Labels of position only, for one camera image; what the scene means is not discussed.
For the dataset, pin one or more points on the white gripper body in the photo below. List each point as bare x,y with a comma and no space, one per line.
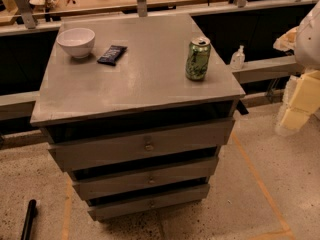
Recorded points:
309,43

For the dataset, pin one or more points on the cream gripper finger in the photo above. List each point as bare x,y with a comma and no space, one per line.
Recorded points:
289,121
287,41

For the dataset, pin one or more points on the green soda can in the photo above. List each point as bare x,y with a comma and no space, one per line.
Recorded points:
198,58

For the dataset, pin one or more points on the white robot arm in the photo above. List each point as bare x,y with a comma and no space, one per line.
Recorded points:
307,47

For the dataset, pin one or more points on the dark blue rxbar wrapper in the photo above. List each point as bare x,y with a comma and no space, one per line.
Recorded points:
112,55

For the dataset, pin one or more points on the clear sanitizer pump bottle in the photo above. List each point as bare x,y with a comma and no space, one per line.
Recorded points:
238,58

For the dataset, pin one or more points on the top grey drawer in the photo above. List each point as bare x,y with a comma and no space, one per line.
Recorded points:
89,153

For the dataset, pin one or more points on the grey drawer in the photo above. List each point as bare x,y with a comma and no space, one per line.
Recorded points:
149,202
146,178
89,153

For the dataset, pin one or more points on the middle grey drawer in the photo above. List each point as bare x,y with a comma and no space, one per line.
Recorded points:
146,178

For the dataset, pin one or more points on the bottom grey drawer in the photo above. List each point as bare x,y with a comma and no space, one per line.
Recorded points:
149,202

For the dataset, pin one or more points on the grey drawer cabinet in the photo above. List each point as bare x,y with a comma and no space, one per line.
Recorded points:
146,89

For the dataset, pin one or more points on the white ceramic bowl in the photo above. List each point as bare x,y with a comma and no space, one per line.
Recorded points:
77,42

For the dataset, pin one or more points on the black cylindrical post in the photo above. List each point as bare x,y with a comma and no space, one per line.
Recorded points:
30,215

